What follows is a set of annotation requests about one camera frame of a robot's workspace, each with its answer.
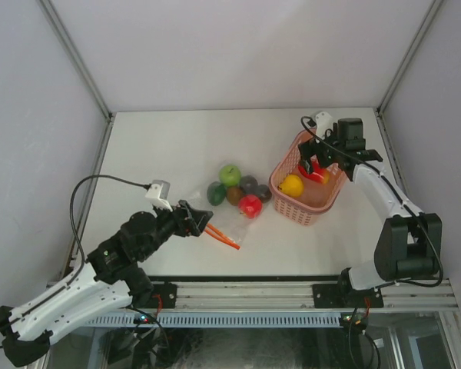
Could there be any dark green fake fruit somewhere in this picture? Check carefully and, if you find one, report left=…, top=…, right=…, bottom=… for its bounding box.
left=207, top=181, right=227, bottom=206

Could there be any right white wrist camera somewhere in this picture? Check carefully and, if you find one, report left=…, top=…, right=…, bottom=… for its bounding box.
left=310, top=111, right=334, bottom=138

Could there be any red fake apple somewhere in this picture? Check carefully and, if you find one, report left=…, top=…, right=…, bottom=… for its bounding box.
left=237, top=194, right=263, bottom=219

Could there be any brown fake fruit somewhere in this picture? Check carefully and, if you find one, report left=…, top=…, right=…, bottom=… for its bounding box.
left=226, top=186, right=245, bottom=206

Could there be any light green fake apple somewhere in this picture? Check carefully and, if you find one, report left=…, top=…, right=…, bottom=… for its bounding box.
left=219, top=165, right=241, bottom=187

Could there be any pink plastic basket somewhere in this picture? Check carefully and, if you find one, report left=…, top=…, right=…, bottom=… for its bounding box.
left=268, top=130, right=347, bottom=226

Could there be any clear zip top bag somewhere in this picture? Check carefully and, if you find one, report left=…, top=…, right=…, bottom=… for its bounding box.
left=188, top=163, right=272, bottom=250

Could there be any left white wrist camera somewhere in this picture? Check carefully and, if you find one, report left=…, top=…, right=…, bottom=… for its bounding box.
left=145, top=180, right=172, bottom=211

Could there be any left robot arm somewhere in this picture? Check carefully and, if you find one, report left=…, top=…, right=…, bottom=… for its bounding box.
left=0, top=200, right=213, bottom=367

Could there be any yellow fake pear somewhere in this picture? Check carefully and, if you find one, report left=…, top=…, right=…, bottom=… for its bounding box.
left=278, top=174, right=304, bottom=198

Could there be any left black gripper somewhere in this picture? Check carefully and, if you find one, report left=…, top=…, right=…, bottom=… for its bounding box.
left=138, top=198, right=211, bottom=260

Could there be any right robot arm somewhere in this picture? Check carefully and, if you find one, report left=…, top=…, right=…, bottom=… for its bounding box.
left=297, top=111, right=444, bottom=307

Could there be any grey slotted cable duct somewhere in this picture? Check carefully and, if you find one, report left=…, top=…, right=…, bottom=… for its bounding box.
left=84, top=311, right=342, bottom=328

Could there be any left black camera cable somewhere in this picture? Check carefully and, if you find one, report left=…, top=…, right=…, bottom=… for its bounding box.
left=69, top=175, right=153, bottom=262

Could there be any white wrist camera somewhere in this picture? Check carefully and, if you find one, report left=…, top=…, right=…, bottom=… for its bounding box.
left=145, top=180, right=172, bottom=211
left=310, top=111, right=334, bottom=138

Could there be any right aluminium frame post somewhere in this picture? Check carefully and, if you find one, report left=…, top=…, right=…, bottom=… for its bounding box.
left=376, top=0, right=446, bottom=115

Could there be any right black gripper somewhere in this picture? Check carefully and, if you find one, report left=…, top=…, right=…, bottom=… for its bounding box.
left=299, top=124, right=345, bottom=175

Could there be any black fake fruit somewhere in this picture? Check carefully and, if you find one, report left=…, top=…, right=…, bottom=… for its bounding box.
left=253, top=184, right=272, bottom=204
left=239, top=175, right=258, bottom=194

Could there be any red yellow fake peach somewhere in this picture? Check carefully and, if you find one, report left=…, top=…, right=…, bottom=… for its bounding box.
left=297, top=161, right=330, bottom=185

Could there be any aluminium front rail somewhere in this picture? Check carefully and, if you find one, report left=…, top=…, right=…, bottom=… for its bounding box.
left=154, top=278, right=458, bottom=312

